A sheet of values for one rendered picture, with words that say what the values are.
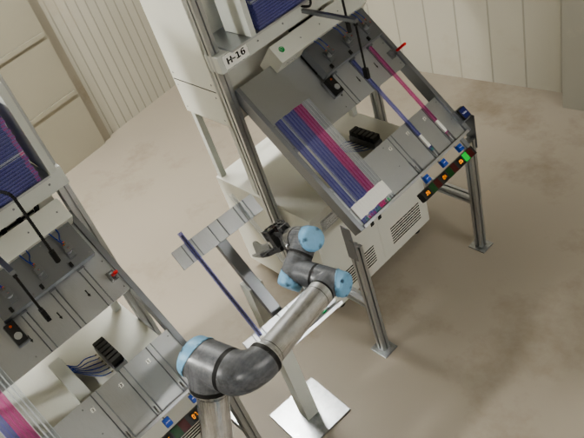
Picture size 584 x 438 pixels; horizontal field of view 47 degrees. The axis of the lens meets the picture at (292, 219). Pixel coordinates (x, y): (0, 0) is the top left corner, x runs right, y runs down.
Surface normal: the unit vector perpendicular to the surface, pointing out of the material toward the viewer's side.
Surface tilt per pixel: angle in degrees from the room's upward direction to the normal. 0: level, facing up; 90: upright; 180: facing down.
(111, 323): 0
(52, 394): 0
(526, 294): 0
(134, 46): 90
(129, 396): 43
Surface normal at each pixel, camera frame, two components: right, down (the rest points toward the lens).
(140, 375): 0.27, -0.30
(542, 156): -0.26, -0.73
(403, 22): -0.61, 0.63
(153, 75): 0.75, 0.26
